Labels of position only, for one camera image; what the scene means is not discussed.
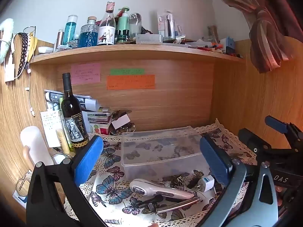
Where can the white tumbler bottle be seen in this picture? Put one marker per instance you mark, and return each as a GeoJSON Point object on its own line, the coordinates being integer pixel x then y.
{"type": "Point", "coordinates": [35, 144]}

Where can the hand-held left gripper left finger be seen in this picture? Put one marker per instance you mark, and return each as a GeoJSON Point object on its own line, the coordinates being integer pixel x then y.
{"type": "Point", "coordinates": [88, 163]}

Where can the white fluffy item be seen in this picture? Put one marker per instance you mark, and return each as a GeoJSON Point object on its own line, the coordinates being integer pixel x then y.
{"type": "Point", "coordinates": [6, 37]}

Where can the clear bottle with cartoon label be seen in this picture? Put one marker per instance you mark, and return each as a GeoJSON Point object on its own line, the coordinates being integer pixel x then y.
{"type": "Point", "coordinates": [106, 33]}

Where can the wooden shelf board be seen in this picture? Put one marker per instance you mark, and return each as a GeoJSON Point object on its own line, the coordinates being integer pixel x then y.
{"type": "Point", "coordinates": [132, 52]}

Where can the dark green ink bottle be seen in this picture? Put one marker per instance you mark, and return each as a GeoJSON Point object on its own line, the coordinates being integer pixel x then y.
{"type": "Point", "coordinates": [122, 36]}

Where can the black plug adapter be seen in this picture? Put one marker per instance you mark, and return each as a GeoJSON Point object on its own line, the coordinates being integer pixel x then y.
{"type": "Point", "coordinates": [194, 182]}

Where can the white blank card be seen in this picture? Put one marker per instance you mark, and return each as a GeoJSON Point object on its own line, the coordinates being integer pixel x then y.
{"type": "Point", "coordinates": [120, 121]}

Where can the slim silver bottle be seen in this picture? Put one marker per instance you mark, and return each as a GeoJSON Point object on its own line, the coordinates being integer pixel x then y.
{"type": "Point", "coordinates": [59, 39]}

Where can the blue white card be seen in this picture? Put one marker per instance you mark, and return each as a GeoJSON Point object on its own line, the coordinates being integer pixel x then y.
{"type": "Point", "coordinates": [19, 199]}

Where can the silver metal stick tool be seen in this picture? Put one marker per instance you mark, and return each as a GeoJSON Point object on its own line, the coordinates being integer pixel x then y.
{"type": "Point", "coordinates": [180, 204]}

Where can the orange paper note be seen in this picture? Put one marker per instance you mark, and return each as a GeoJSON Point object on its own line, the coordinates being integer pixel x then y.
{"type": "Point", "coordinates": [130, 82]}

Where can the white pink lint remover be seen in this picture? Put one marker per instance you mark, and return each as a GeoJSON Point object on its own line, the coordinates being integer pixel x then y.
{"type": "Point", "coordinates": [142, 186]}

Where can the pile of pens and markers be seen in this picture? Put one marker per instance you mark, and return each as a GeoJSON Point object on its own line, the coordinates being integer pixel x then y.
{"type": "Point", "coordinates": [203, 45]}

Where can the pink sticky note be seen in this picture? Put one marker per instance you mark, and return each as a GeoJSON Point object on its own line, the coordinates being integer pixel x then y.
{"type": "Point", "coordinates": [85, 73]}

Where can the blue pencil sharpener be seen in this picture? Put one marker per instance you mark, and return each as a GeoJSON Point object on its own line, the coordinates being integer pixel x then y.
{"type": "Point", "coordinates": [230, 45]}

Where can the stack of books and magazines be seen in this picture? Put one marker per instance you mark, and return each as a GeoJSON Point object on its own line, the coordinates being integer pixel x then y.
{"type": "Point", "coordinates": [97, 118]}

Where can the blue liquid glass bottle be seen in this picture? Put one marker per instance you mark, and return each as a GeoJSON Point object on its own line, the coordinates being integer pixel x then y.
{"type": "Point", "coordinates": [88, 36]}

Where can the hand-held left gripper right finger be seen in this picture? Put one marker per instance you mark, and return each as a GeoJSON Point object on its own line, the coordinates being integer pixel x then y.
{"type": "Point", "coordinates": [214, 160]}

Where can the dark wine bottle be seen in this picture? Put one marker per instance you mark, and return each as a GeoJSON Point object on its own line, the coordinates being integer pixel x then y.
{"type": "Point", "coordinates": [72, 118]}

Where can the clear plastic storage box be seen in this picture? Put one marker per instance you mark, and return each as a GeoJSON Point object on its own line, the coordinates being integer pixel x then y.
{"type": "Point", "coordinates": [165, 151]}

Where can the person's right hand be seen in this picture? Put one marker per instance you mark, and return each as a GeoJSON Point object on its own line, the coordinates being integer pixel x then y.
{"type": "Point", "coordinates": [279, 189]}

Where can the yellow tube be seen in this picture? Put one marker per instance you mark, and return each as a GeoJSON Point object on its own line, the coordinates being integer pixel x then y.
{"type": "Point", "coordinates": [63, 141]}

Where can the bowl of pebbles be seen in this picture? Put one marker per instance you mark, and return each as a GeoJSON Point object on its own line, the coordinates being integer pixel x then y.
{"type": "Point", "coordinates": [124, 130]}

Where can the yellow hanging item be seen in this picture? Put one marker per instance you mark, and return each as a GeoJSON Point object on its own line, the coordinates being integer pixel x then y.
{"type": "Point", "coordinates": [33, 47]}

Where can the round metal tin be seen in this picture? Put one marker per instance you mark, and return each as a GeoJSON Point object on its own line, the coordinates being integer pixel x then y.
{"type": "Point", "coordinates": [58, 159]}

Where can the white flat case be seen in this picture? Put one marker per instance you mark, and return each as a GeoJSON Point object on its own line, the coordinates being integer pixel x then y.
{"type": "Point", "coordinates": [45, 49]}

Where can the clear brush case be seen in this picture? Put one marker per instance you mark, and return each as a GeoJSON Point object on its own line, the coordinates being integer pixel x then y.
{"type": "Point", "coordinates": [149, 39]}

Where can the green paper note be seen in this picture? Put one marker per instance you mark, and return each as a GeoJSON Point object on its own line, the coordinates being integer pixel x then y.
{"type": "Point", "coordinates": [127, 71]}

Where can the brown striped curtain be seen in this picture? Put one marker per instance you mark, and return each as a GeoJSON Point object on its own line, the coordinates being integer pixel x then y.
{"type": "Point", "coordinates": [262, 28]}

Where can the white charger plug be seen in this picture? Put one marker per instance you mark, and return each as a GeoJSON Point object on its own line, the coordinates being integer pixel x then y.
{"type": "Point", "coordinates": [207, 182]}

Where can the teal plastic bottle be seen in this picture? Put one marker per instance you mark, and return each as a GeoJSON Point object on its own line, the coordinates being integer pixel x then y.
{"type": "Point", "coordinates": [69, 32]}

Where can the handwritten white paper sheet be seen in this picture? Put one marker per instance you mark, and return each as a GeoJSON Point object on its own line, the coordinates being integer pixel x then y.
{"type": "Point", "coordinates": [51, 127]}

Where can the butterfly print tablecloth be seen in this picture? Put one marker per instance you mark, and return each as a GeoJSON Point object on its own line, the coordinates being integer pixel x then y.
{"type": "Point", "coordinates": [113, 170]}

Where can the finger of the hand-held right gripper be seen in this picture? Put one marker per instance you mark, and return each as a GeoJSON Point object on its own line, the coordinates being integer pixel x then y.
{"type": "Point", "coordinates": [275, 124]}
{"type": "Point", "coordinates": [251, 138]}

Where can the green pump bottle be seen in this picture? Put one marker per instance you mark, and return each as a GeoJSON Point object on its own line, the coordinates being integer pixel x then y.
{"type": "Point", "coordinates": [122, 22]}

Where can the glass bottle with silver cap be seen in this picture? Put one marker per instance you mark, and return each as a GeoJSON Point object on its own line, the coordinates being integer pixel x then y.
{"type": "Point", "coordinates": [135, 24]}

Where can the toothbrush blister package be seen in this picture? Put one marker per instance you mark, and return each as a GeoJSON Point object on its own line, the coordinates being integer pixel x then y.
{"type": "Point", "coordinates": [168, 24]}

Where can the glass jar with sticks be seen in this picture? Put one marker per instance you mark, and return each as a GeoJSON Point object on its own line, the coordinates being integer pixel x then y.
{"type": "Point", "coordinates": [211, 34]}

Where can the white wall adapter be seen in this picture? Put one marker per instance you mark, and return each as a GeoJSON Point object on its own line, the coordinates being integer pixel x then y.
{"type": "Point", "coordinates": [9, 73]}

